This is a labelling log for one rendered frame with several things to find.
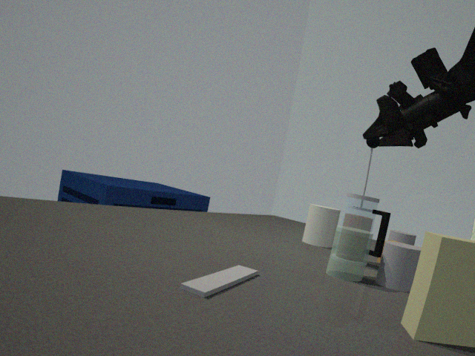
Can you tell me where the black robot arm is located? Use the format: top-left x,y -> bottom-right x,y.
387,28 -> 475,121

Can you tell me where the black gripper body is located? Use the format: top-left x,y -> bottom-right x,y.
376,94 -> 440,148

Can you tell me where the glass french press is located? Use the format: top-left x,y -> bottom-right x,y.
341,138 -> 390,257

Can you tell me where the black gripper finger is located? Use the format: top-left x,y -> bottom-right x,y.
379,128 -> 413,147
363,110 -> 395,139

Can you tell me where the olive green box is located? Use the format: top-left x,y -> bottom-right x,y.
401,231 -> 475,347

